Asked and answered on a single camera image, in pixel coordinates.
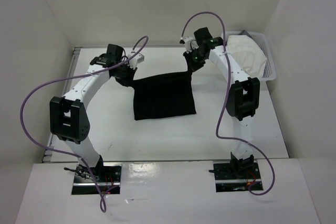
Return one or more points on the white plastic basket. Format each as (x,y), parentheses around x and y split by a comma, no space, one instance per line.
(261,40)

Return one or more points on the white skirt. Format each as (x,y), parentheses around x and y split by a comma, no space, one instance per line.
(247,54)

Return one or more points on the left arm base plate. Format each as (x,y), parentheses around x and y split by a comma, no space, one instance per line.
(109,183)

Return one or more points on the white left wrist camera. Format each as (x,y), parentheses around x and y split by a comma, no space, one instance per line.
(133,63)

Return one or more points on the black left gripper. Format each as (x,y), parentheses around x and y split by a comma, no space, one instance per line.
(129,80)

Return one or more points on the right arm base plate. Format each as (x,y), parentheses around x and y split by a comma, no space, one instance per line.
(227,180)

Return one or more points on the black skirt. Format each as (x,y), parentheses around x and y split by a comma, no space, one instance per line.
(163,96)

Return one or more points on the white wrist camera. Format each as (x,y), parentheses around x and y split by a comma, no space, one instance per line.
(189,43)
(133,63)

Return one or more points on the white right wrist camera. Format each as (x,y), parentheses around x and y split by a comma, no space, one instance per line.
(189,43)

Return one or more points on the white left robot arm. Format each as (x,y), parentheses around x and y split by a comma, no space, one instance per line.
(83,92)

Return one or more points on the dark grey garment in basket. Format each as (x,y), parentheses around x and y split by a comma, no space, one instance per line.
(244,32)

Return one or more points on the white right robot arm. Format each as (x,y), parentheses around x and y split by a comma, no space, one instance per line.
(241,95)

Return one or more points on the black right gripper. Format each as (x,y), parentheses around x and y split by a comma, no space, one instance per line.
(192,66)

